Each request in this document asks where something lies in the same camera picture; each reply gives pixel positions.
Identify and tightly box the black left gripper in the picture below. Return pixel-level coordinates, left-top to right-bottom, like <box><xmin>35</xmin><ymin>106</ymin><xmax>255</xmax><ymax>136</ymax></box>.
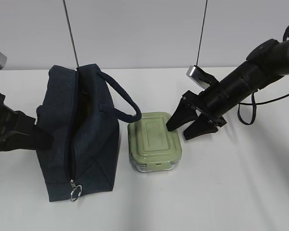
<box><xmin>0</xmin><ymin>93</ymin><xmax>53</xmax><ymax>152</ymax></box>

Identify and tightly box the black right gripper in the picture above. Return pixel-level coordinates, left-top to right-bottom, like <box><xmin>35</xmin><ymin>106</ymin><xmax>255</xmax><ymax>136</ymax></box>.
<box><xmin>166</xmin><ymin>82</ymin><xmax>226</xmax><ymax>140</ymax></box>

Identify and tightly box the dark blue lunch bag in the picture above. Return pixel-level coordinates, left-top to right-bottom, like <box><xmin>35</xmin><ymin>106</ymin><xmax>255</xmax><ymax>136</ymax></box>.
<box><xmin>37</xmin><ymin>64</ymin><xmax>142</xmax><ymax>202</ymax></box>

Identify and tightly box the green lid glass container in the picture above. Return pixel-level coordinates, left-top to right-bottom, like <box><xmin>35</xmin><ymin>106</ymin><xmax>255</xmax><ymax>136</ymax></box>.
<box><xmin>127</xmin><ymin>112</ymin><xmax>182</xmax><ymax>172</ymax></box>

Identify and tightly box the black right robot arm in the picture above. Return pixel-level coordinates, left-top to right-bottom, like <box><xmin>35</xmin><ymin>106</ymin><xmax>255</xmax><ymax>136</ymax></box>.
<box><xmin>166</xmin><ymin>39</ymin><xmax>289</xmax><ymax>140</ymax></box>

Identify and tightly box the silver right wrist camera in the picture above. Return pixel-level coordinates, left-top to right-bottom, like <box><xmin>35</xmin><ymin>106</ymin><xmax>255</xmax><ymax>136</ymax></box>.
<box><xmin>186</xmin><ymin>65</ymin><xmax>219</xmax><ymax>90</ymax></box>

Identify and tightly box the silver zipper pull ring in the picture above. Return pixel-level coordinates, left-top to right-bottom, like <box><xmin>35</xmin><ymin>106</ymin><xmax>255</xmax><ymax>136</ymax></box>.
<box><xmin>70</xmin><ymin>179</ymin><xmax>83</xmax><ymax>202</ymax></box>

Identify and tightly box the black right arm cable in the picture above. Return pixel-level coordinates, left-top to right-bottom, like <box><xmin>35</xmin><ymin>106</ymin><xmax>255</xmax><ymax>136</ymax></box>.
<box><xmin>237</xmin><ymin>25</ymin><xmax>289</xmax><ymax>125</ymax></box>

